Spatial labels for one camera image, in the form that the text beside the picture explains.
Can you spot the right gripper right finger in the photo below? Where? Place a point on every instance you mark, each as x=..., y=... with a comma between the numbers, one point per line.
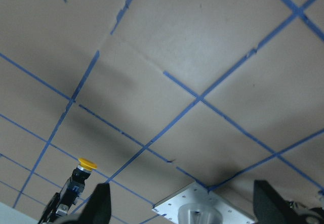
x=269, y=207

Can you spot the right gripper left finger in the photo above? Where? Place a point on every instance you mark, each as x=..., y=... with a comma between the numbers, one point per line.
x=98, y=207

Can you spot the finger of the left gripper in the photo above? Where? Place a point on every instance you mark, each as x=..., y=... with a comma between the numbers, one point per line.
x=50, y=207
x=69, y=196

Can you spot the yellow push button switch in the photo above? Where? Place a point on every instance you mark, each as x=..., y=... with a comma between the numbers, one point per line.
x=83, y=170

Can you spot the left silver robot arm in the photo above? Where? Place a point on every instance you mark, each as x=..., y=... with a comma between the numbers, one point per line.
x=191, y=212

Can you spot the brown paper table cover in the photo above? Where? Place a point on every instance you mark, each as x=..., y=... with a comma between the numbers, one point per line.
x=160, y=94

